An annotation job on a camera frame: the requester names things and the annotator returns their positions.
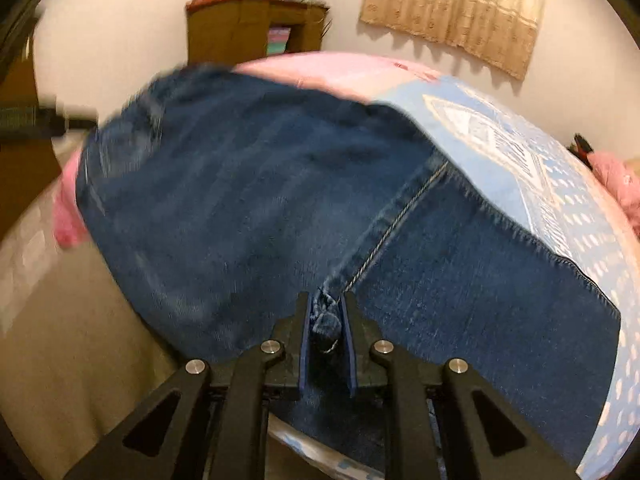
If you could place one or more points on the brown wooden panel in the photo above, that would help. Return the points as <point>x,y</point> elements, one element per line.
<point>25,170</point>

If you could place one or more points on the brown wooden cabinet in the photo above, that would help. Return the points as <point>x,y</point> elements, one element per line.
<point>225,30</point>

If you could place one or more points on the dark clothes pile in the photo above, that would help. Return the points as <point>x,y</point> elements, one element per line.
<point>581,146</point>

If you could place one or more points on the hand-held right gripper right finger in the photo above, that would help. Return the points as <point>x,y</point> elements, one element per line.
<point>350,350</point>

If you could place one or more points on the blue denim jeans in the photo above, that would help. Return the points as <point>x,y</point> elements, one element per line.
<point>250,200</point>

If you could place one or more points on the beige patterned window curtain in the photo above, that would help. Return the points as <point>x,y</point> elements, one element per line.
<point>455,10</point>

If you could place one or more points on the stack of colourful books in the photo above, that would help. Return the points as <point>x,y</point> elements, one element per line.
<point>278,41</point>

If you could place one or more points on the folded pink quilt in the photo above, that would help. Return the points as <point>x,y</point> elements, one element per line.
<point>617,180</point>

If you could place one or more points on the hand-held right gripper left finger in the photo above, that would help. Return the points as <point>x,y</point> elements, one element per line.
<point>305,350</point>

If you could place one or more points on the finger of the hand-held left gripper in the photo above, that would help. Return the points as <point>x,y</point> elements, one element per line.
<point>75,122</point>

